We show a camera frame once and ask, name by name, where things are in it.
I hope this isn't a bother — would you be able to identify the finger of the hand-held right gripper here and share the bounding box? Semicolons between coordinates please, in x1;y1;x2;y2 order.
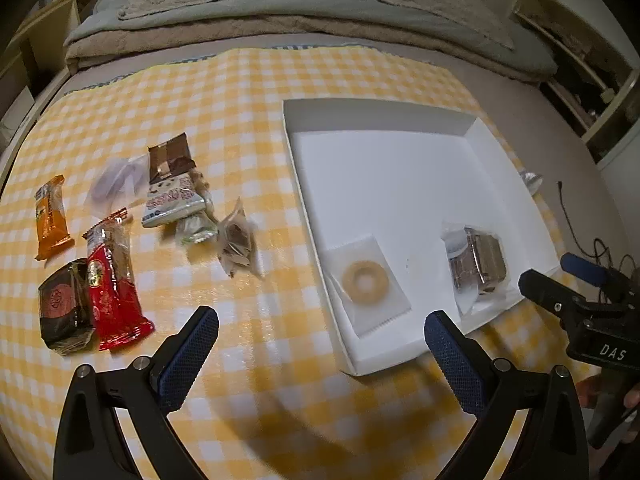
560;252;615;289
518;269;587;329

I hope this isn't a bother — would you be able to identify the dark brown mooncake packet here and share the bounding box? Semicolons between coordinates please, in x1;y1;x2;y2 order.
38;257;97;357

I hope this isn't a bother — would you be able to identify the green white candy packet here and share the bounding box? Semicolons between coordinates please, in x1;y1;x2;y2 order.
175;210;220;247

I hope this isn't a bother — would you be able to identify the brown chocolate packet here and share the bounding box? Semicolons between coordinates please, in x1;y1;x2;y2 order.
147;132;197;186

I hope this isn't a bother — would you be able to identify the brown cake clear packet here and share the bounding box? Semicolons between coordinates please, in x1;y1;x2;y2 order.
440;220;513;318

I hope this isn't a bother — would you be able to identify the wooden shelf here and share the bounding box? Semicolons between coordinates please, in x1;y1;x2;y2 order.
0;0;121;116
512;0;640;161

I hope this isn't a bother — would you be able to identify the crumpled clear plastic wrapper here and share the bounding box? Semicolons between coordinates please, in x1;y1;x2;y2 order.
517;170;543;196

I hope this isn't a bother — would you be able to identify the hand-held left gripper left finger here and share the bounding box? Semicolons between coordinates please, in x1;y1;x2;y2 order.
52;305;221;480

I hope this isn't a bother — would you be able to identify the ring cookie clear packet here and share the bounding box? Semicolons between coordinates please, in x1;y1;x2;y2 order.
324;234;412;338

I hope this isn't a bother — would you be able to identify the red snack packet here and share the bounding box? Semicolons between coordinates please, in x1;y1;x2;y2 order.
81;209;156;352

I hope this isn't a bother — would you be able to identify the white seaweed snack packet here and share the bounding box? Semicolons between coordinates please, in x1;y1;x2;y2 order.
141;175;207;228

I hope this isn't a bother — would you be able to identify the clear brown snack packet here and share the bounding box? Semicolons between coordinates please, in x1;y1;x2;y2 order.
216;197;263;281

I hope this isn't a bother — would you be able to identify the brown folded blanket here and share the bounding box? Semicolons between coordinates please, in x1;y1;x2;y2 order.
65;12;557;86

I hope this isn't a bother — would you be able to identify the clear nut packet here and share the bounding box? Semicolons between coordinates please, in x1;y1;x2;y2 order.
190;169;216;216

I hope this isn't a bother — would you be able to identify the orange snack packet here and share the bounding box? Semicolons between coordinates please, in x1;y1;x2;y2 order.
34;175;76;262

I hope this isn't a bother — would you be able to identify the grey quilt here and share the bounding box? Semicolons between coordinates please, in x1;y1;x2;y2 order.
67;0;558;81

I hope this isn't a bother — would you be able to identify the white cardboard box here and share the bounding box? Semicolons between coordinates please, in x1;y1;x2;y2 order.
282;98;561;377

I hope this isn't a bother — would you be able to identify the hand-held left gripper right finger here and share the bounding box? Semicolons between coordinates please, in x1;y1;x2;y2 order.
424;310;591;480

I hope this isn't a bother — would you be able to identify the person's right hand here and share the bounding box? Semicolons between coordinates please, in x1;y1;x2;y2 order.
575;375;640;424

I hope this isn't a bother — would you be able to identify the yellow checked cloth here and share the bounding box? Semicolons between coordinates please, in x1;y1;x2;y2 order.
0;42;601;480

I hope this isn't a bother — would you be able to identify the black cable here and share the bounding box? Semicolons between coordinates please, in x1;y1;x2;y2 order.
556;181;636;281

